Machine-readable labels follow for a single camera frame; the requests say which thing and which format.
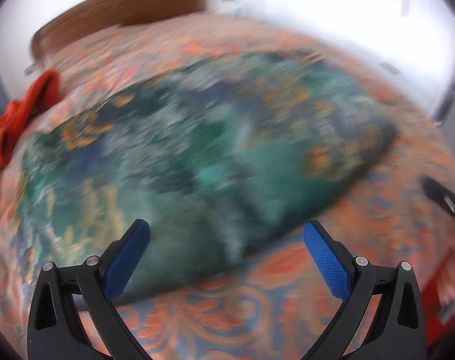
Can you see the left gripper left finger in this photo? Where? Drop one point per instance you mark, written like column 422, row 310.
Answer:
column 55, row 330

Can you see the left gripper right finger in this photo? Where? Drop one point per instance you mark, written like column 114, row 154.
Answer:
column 397, row 330

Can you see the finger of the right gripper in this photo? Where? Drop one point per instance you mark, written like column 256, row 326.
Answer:
column 440, row 195

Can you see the green patterned jacket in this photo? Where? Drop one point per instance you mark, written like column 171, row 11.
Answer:
column 219, row 157

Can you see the orange blue floral bedspread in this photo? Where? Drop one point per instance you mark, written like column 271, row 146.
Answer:
column 274, row 304

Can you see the white wardrobe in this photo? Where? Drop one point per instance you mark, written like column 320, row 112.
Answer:
column 414, row 40

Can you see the red orange garment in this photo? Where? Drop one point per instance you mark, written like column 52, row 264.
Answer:
column 43, row 94

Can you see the brown wooden headboard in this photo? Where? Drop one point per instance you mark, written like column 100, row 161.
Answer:
column 91, row 16

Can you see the small wall socket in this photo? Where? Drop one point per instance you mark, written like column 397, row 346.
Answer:
column 30, row 69

